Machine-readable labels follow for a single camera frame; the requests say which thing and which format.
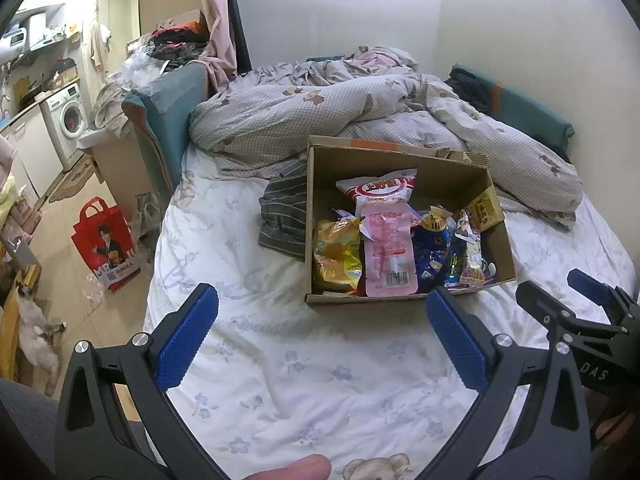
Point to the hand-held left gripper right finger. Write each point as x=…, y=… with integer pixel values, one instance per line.
x=457, y=340

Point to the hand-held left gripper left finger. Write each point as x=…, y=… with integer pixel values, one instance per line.
x=187, y=340

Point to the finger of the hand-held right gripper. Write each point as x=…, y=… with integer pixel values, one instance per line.
x=592, y=287
x=542, y=307

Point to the dark blue snack packet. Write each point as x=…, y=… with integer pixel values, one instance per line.
x=431, y=260

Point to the pink snack packet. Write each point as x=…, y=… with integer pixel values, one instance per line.
x=390, y=255

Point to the yellow brown print snack packet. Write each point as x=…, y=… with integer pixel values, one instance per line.
x=485, y=210

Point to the brown cardboard box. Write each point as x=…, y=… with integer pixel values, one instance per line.
x=450, y=175

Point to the white red snack bag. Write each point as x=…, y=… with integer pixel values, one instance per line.
x=382, y=190

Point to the person's left hand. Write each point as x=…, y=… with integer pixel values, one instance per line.
x=295, y=470

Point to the white floral bed sheet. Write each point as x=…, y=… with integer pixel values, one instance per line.
x=280, y=360

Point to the red shopping bag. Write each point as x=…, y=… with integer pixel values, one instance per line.
x=100, y=260

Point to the cream brown cat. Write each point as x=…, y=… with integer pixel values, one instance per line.
x=37, y=345

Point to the grey striped cloth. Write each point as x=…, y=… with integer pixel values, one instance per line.
x=282, y=210

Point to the person's grey clothing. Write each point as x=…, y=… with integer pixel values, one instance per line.
x=25, y=435

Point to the teal padded bed board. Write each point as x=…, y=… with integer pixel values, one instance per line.
x=525, y=110
x=170, y=105

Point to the patterned floor rug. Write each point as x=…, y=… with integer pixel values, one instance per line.
x=75, y=180

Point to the dark clothing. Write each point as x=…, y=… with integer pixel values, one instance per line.
x=470, y=90

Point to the white cabinet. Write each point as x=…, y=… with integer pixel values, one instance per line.
x=30, y=150

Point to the grey checked bear print duvet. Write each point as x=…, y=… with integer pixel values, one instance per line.
x=280, y=110

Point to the white washing machine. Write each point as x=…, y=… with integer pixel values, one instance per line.
x=67, y=115

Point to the clear plastic bag pile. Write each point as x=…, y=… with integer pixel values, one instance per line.
x=135, y=67

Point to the pile of dark clothes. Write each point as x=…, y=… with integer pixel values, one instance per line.
x=175, y=47

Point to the pink crumpled sheet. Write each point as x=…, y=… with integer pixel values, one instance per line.
x=380, y=57

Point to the hanging beige towel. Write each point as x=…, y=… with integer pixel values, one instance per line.
x=97, y=45

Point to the pink curtain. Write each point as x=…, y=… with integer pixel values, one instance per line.
x=215, y=20

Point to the black vertical frame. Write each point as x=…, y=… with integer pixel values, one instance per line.
x=239, y=20

